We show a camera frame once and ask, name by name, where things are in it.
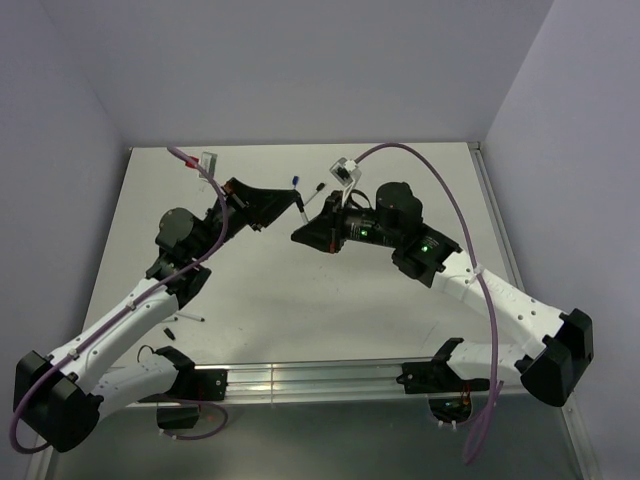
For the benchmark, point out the aluminium front rail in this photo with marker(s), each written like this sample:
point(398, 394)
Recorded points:
point(310, 382)

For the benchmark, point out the white pen black tip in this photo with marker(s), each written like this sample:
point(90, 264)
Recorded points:
point(311, 197)

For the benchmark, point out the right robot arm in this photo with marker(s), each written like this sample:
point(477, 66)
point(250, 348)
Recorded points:
point(549, 349)

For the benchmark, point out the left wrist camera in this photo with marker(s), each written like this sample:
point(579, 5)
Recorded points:
point(207, 161)

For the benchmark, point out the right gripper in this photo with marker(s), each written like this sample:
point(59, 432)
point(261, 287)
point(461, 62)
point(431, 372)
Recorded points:
point(327, 231)

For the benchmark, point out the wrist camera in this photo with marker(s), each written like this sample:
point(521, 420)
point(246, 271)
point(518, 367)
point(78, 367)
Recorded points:
point(347, 173)
point(207, 161)

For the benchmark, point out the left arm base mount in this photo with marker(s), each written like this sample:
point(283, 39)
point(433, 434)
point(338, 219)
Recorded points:
point(193, 410)

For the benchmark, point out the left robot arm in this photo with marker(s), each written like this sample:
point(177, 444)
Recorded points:
point(173, 280)

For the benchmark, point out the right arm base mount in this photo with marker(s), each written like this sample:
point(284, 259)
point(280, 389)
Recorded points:
point(435, 377)

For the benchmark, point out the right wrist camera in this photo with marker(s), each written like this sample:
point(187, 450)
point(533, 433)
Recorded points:
point(347, 173)

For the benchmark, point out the aluminium side rail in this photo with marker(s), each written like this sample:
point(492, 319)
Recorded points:
point(495, 210)

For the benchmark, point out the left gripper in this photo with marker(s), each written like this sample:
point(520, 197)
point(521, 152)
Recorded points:
point(256, 207)

